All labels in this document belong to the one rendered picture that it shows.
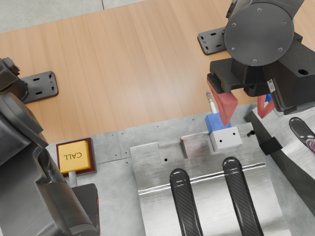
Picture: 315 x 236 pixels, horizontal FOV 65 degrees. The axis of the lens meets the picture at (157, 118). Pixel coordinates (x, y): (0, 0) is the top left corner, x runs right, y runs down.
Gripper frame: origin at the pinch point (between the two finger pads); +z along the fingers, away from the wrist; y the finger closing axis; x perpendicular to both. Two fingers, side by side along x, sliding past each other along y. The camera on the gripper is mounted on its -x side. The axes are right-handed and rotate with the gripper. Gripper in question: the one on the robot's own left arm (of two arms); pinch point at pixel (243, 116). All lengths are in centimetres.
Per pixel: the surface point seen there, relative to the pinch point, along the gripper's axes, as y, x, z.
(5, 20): -87, 159, 25
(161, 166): -13.8, 2.8, 12.0
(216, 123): -0.9, 7.2, 7.9
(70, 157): -32.3, 11.4, 13.1
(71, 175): -29.6, 1.5, 7.1
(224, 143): -1.1, 2.7, 8.9
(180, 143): -8.4, 7.9, 12.2
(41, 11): -64, 162, 23
